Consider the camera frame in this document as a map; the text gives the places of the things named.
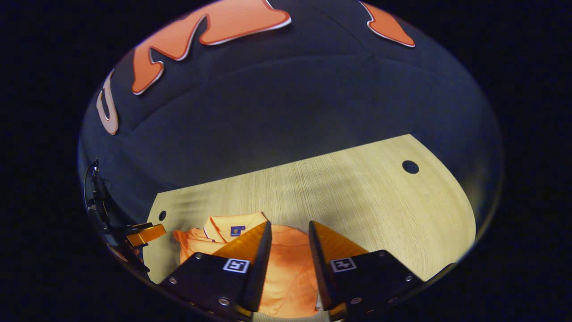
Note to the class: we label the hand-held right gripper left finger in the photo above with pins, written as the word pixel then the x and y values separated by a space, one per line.
pixel 259 268

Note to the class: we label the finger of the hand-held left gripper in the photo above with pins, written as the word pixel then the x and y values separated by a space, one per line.
pixel 149 234

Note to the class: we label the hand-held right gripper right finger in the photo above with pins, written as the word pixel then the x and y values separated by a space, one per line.
pixel 318 268

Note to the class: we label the orange T-shirt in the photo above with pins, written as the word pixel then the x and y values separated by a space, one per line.
pixel 286 268

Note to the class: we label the black backdrop cloth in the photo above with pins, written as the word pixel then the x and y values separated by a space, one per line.
pixel 290 103

